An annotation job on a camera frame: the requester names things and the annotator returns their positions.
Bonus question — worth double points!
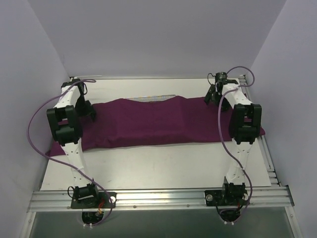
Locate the purple surgical drape cloth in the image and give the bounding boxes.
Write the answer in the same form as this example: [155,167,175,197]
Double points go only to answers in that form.
[48,95,267,157]

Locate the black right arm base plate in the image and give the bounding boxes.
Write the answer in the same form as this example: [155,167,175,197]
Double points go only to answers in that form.
[204,189,249,207]

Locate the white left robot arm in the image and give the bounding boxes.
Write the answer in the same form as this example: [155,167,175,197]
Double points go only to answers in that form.
[47,78,100,208]

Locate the wire mesh instrument tray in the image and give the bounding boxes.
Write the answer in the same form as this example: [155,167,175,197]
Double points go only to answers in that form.
[126,94,177,103]

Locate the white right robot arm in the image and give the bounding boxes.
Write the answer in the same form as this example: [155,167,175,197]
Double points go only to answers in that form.
[204,72,262,205]

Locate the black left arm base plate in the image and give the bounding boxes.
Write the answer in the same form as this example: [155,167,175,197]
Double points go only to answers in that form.
[70,191,117,209]

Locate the aluminium front frame rail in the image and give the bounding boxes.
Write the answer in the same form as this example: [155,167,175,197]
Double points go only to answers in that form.
[28,186,294,212]

